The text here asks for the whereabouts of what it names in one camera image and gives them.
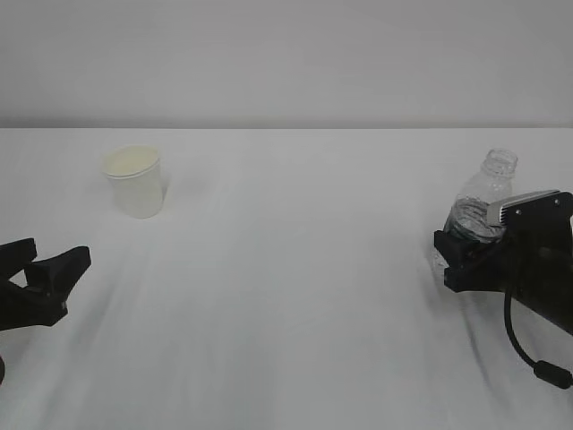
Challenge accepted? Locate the white paper cup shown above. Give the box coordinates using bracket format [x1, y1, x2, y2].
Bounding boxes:
[102, 145, 164, 219]

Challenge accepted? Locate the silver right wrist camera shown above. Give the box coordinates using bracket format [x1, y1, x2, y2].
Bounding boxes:
[486, 190, 572, 231]

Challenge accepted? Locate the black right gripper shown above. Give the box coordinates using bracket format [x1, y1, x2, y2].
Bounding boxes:
[432, 223, 573, 337]

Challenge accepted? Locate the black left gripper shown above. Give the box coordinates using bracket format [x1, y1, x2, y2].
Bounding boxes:
[0, 238, 91, 331]

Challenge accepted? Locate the clear water bottle green label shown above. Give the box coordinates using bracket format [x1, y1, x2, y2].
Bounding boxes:
[443, 149, 518, 243]

